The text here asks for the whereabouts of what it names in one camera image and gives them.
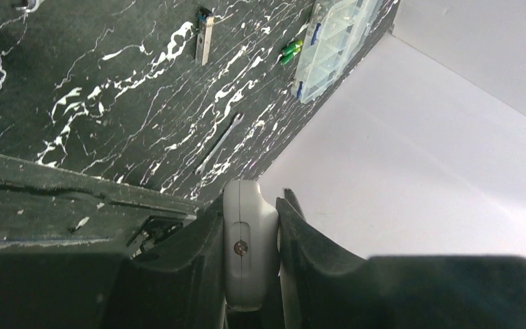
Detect silver flat wrench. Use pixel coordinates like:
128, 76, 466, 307
194, 112, 245, 175

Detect white remote control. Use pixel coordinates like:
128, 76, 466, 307
223, 180, 280, 312

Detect silver metal transceiver module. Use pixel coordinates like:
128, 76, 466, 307
195, 8, 214, 66

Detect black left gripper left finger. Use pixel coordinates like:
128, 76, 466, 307
0, 214, 223, 328

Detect clear plastic screw box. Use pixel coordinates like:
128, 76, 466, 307
291, 0, 383, 103

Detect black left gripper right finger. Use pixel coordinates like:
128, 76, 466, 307
275, 189, 526, 328

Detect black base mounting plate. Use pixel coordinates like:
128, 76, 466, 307
0, 154, 201, 256

